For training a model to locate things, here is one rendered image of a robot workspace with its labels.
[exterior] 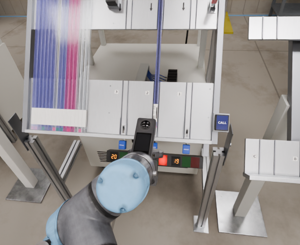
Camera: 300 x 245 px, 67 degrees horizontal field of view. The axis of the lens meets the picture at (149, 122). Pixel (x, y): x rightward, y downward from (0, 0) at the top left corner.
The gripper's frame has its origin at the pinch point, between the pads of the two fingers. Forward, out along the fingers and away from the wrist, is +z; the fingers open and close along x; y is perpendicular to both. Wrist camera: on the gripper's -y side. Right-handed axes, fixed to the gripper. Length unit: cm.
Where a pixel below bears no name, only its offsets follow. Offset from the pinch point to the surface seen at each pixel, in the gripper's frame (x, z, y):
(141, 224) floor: -9, 59, 50
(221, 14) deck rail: 20.1, 8.1, -44.5
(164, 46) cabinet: -4, 82, -59
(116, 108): -13.9, 10.0, -12.4
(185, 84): 9.7, 9.7, -21.4
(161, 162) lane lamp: 2.9, 11.1, 5.5
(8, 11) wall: -313, 309, -198
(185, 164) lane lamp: 11.4, 11.1, 5.7
